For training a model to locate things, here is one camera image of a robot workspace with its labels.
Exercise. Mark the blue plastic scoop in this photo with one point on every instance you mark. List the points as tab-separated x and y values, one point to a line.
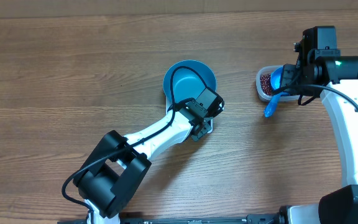
273	103

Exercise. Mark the blue bowl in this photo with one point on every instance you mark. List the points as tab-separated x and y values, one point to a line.
186	84

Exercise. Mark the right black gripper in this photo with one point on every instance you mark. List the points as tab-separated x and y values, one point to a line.
288	74

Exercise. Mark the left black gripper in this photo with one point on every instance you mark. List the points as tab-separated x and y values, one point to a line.
206	130

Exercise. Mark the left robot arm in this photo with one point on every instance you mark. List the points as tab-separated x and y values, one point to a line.
112	173

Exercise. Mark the white digital kitchen scale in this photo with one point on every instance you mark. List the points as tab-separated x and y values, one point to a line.
168	103

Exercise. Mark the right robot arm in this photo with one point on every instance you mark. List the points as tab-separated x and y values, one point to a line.
322	72

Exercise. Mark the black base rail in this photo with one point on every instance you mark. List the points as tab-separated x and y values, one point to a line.
276	218

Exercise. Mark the red beans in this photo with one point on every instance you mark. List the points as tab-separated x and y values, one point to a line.
266	84

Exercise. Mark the clear plastic container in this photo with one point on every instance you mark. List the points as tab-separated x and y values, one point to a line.
264	70

